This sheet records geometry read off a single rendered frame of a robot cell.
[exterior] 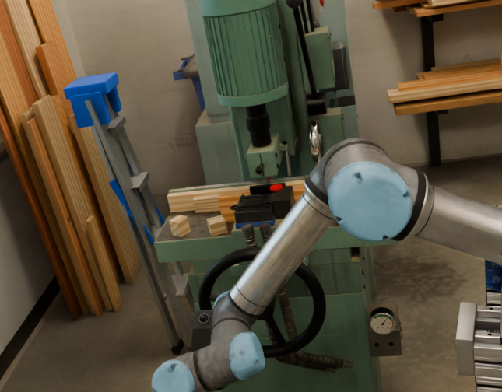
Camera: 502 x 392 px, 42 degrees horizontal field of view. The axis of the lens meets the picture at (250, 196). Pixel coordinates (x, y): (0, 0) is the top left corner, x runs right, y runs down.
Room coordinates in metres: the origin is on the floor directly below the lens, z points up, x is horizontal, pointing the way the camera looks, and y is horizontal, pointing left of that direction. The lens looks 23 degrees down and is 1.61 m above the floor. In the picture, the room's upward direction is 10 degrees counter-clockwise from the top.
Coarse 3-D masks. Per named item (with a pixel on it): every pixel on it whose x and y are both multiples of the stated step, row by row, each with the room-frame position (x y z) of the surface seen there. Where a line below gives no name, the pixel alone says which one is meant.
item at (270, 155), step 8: (272, 136) 1.65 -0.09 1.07; (272, 144) 1.59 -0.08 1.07; (248, 152) 1.56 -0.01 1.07; (256, 152) 1.55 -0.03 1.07; (264, 152) 1.55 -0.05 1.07; (272, 152) 1.54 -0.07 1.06; (280, 152) 1.65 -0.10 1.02; (248, 160) 1.56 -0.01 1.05; (256, 160) 1.55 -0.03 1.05; (264, 160) 1.55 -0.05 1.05; (272, 160) 1.54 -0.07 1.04; (280, 160) 1.63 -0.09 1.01; (264, 168) 1.55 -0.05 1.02; (272, 168) 1.55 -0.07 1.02; (256, 176) 1.56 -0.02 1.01; (264, 176) 1.55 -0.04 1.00
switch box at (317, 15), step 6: (312, 0) 1.83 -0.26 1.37; (318, 0) 1.83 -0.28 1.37; (306, 6) 1.83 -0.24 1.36; (312, 6) 1.83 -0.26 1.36; (318, 6) 1.83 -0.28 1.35; (300, 12) 1.84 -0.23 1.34; (306, 12) 1.84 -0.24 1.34; (312, 12) 1.83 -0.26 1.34; (318, 12) 1.83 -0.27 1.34; (318, 18) 1.83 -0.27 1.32
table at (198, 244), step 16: (192, 224) 1.57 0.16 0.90; (336, 224) 1.41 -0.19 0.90; (160, 240) 1.50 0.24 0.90; (176, 240) 1.49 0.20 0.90; (192, 240) 1.48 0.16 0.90; (208, 240) 1.47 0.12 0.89; (224, 240) 1.46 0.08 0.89; (320, 240) 1.41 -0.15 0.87; (336, 240) 1.40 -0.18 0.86; (352, 240) 1.39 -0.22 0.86; (384, 240) 1.38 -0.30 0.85; (160, 256) 1.50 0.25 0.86; (176, 256) 1.49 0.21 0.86; (192, 256) 1.48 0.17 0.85; (208, 256) 1.47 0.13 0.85; (240, 272) 1.36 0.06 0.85
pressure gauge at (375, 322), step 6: (372, 312) 1.35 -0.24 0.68; (378, 312) 1.33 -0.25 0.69; (384, 312) 1.33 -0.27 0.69; (390, 312) 1.33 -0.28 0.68; (372, 318) 1.32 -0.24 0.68; (378, 318) 1.32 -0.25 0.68; (384, 318) 1.32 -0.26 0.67; (390, 318) 1.32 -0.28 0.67; (372, 324) 1.33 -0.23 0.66; (378, 324) 1.32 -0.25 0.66; (384, 324) 1.32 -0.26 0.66; (390, 324) 1.32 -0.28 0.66; (372, 330) 1.33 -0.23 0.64; (378, 330) 1.32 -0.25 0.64; (384, 330) 1.32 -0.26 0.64; (390, 330) 1.32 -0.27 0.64
